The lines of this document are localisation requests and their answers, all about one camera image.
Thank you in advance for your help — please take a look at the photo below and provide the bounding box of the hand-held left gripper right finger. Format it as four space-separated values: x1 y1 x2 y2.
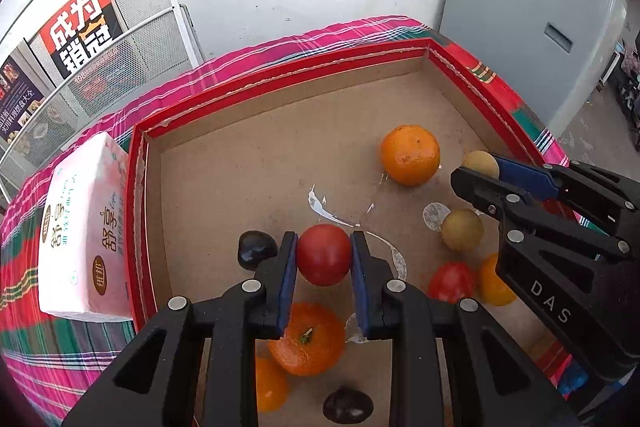
349 231 583 427

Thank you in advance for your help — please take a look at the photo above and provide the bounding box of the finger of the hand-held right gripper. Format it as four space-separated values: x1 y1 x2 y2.
450 166 632 260
494 156 640 237

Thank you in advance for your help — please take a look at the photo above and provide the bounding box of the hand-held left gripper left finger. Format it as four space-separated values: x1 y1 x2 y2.
62 231 300 427

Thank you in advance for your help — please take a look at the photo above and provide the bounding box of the round brown fruit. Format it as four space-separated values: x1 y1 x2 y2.
441 209 485 254
461 150 501 180

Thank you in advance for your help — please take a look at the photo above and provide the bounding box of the red tomato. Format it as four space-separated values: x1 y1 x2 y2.
297 224 353 287
428 262 477 303

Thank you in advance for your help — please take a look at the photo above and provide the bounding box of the dark purple plum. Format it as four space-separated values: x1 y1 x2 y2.
322 386 374 424
237 230 279 271

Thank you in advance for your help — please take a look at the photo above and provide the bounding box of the large orange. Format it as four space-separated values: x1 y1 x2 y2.
380 125 441 186

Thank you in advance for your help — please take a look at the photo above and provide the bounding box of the red cardboard box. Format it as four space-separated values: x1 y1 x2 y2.
125 32 571 427

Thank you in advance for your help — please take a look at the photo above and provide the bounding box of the person's right hand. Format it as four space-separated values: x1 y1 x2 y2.
557 357 591 398

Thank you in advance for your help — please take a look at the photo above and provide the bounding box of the white pink tissue pack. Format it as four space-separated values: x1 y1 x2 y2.
39 132 135 322

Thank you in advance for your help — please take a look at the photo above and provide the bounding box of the red plaid tablecloth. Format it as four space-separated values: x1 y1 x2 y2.
0 17 571 427

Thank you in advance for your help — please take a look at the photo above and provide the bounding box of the purple cookbook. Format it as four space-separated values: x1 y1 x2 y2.
0 57 48 148

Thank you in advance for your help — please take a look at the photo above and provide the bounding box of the red and black book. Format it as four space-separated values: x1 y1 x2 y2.
39 0 146 115

